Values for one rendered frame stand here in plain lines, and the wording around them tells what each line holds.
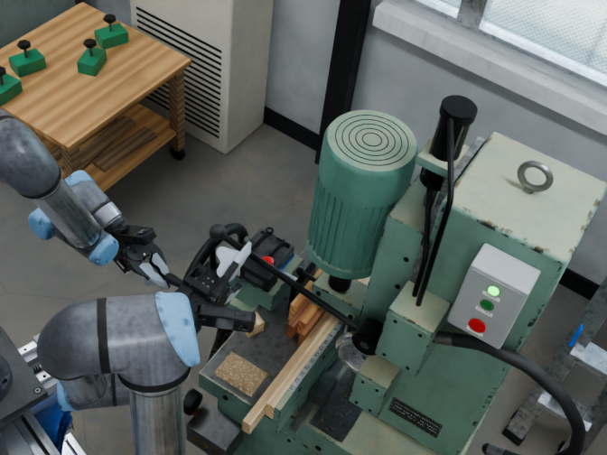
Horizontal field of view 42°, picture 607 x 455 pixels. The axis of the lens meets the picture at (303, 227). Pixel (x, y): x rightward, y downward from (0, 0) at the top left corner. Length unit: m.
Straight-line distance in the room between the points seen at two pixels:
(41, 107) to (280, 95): 1.09
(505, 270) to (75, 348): 0.67
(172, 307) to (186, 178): 2.22
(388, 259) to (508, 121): 1.55
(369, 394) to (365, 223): 0.36
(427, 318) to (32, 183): 0.78
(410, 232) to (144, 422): 0.56
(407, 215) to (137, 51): 1.93
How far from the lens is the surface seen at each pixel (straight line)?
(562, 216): 1.35
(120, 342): 1.20
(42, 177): 1.60
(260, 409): 1.69
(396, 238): 1.47
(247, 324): 1.59
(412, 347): 1.46
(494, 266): 1.29
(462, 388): 1.63
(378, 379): 1.59
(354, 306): 1.74
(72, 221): 1.75
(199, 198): 3.32
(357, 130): 1.46
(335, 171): 1.42
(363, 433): 1.85
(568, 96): 2.79
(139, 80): 3.05
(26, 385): 1.89
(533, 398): 2.72
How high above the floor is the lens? 2.42
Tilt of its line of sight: 48 degrees down
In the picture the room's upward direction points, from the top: 9 degrees clockwise
